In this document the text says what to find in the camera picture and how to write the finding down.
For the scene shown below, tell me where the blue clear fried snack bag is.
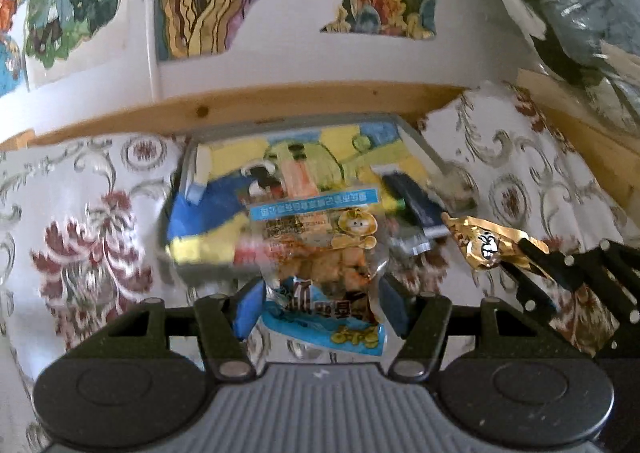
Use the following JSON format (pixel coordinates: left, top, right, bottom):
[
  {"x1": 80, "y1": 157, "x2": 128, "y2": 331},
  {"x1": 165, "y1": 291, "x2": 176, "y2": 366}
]
[{"x1": 248, "y1": 186, "x2": 388, "y2": 357}]

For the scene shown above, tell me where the gold cartoon snack packet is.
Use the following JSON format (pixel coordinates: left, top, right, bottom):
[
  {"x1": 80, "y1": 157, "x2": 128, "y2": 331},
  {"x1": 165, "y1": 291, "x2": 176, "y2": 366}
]
[{"x1": 442, "y1": 213, "x2": 550, "y2": 271}]

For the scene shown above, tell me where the floral white bedspread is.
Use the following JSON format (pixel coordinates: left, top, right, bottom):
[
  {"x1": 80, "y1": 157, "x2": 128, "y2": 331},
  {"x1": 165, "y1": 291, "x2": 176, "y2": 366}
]
[{"x1": 1, "y1": 83, "x2": 639, "y2": 452}]

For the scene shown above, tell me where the grey tray with drawing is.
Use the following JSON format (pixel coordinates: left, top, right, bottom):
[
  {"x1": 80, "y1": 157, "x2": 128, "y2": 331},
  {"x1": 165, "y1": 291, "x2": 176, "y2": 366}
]
[{"x1": 167, "y1": 115, "x2": 475, "y2": 291}]

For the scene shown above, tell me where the orange white wafer packet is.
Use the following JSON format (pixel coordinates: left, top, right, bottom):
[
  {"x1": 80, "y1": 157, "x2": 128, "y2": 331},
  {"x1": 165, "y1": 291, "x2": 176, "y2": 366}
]
[{"x1": 280, "y1": 158, "x2": 319, "y2": 199}]

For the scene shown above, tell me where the orange girl wall drawing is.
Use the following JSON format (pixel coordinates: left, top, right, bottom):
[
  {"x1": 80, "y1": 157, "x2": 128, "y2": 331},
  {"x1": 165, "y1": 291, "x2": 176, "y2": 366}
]
[{"x1": 1, "y1": 0, "x2": 26, "y2": 96}]

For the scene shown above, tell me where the yellow green snack packet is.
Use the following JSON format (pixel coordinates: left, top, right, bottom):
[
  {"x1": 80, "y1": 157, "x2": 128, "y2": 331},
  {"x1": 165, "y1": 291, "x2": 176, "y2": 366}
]
[{"x1": 382, "y1": 170, "x2": 449, "y2": 239}]

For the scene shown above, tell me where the wooden bed frame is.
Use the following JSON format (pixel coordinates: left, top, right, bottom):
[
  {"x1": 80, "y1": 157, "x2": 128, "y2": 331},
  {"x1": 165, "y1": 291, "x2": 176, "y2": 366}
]
[{"x1": 1, "y1": 70, "x2": 639, "y2": 215}]

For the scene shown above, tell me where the red white snack packet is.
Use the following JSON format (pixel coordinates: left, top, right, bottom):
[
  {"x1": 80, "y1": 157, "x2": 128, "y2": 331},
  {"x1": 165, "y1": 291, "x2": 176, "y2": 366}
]
[{"x1": 233, "y1": 236, "x2": 270, "y2": 265}]

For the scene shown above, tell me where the pile of clothes in plastic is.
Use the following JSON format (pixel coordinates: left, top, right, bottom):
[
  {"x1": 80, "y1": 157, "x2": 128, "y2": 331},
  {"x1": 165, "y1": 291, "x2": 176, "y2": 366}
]
[{"x1": 502, "y1": 0, "x2": 639, "y2": 136}]

